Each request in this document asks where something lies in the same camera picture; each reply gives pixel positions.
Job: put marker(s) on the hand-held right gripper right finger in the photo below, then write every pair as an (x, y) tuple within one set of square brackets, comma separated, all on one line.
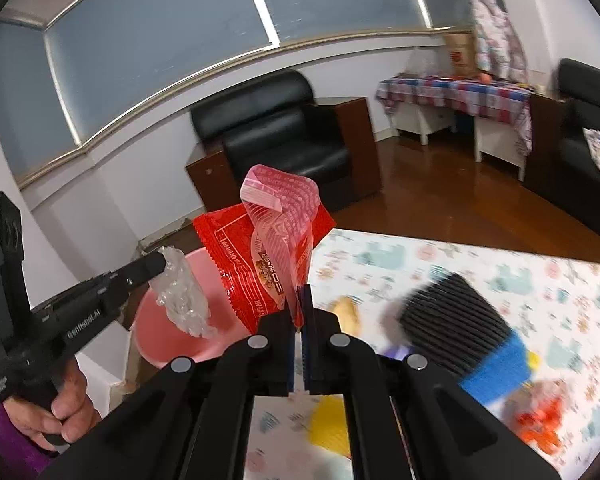
[(308, 345)]

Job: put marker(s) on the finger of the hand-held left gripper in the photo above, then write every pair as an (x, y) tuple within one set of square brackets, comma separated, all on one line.
[(135, 272)]

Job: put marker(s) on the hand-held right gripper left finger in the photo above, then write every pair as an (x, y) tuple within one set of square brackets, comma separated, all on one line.
[(292, 360)]

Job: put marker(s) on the clear plastic wrap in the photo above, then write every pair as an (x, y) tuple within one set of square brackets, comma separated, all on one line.
[(182, 295)]

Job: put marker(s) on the pink plastic basin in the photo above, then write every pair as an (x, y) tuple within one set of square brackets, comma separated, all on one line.
[(155, 330)]

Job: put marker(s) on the red snack wrapper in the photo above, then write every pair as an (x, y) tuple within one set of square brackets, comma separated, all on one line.
[(225, 250)]

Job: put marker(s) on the pink transparent wrapper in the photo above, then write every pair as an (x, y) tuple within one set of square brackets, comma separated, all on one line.
[(280, 220)]

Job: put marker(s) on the person's left forearm purple sleeve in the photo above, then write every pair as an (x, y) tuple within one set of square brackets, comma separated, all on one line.
[(10, 450)]

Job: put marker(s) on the person's left hand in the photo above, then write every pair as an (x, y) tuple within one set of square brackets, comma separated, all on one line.
[(62, 410)]

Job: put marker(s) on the yellow sponge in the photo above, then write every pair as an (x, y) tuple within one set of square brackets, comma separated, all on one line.
[(330, 422)]

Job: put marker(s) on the black leather armchair wooden sides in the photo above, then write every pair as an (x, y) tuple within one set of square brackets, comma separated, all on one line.
[(275, 135)]

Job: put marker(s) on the floral printed tablecloth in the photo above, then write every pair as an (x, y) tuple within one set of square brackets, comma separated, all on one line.
[(505, 265)]

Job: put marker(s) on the large curved window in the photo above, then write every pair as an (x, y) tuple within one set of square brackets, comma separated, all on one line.
[(155, 45)]

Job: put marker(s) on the crumpled orange-red wrapper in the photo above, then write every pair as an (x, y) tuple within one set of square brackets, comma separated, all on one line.
[(542, 420)]

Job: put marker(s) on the white side table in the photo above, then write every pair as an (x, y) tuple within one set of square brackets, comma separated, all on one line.
[(495, 140)]

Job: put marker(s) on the plaid tablecloth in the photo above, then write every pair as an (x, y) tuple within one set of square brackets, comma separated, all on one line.
[(455, 92)]

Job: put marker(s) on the clear plastic bag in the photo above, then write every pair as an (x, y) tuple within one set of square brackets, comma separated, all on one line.
[(422, 64)]

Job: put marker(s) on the black leather sofa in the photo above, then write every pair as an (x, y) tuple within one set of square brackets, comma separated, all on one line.
[(580, 190)]

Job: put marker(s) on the orange fruit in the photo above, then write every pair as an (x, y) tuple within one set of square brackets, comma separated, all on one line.
[(485, 78)]

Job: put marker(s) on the cardboard box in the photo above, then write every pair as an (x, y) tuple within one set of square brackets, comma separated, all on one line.
[(461, 55)]

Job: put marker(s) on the hanging floral garment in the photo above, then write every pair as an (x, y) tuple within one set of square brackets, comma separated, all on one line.
[(495, 35)]

